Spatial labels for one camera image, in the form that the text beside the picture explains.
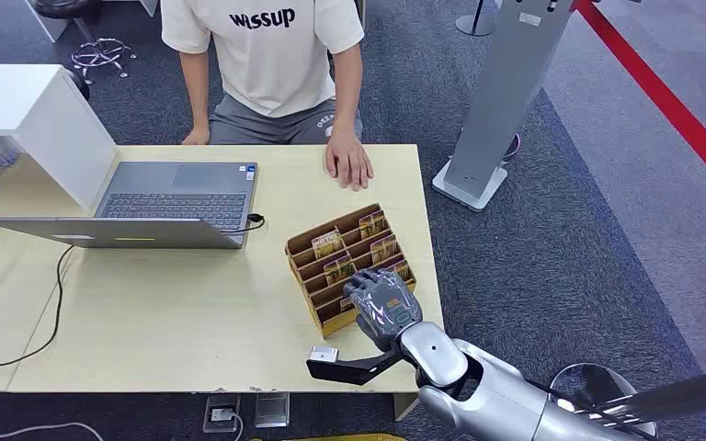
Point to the person's right hand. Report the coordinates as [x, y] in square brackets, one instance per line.
[196, 137]

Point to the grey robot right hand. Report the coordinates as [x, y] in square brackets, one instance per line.
[386, 304]

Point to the person's left hand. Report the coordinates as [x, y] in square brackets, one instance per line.
[348, 161]

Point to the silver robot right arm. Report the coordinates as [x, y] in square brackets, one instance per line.
[499, 402]

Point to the person's right forearm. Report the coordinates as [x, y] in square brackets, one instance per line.
[194, 91]

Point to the person's left forearm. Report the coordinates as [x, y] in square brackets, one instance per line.
[347, 91]

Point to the yellow printed card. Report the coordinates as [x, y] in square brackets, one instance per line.
[347, 304]
[402, 270]
[372, 224]
[384, 249]
[327, 245]
[338, 270]

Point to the wooden card holder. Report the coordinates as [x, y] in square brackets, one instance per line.
[328, 292]

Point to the person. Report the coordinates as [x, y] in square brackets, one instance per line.
[274, 61]

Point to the grey laptop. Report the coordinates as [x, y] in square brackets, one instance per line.
[176, 201]

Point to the wooden table leg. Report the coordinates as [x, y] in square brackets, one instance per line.
[406, 406]

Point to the black stool chrome base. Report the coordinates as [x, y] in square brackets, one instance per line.
[94, 52]

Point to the silver floor socket lid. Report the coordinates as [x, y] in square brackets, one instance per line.
[271, 410]

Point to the white box shelf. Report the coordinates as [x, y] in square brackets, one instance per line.
[36, 122]

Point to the grey standing pillar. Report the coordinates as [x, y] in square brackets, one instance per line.
[505, 97]

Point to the round grey stanchion base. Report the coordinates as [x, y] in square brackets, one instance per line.
[475, 24]

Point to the clear water bottle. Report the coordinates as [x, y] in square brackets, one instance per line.
[1, 151]

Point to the floor power socket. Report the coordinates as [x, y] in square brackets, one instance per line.
[221, 414]

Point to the round chrome bowl part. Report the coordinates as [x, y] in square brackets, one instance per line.
[590, 383]

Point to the grey metal bar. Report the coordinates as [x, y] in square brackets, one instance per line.
[682, 392]

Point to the red floor tape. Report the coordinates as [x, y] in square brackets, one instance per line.
[669, 103]

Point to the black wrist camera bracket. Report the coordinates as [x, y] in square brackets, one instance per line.
[353, 370]

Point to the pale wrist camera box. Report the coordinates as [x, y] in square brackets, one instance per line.
[324, 354]

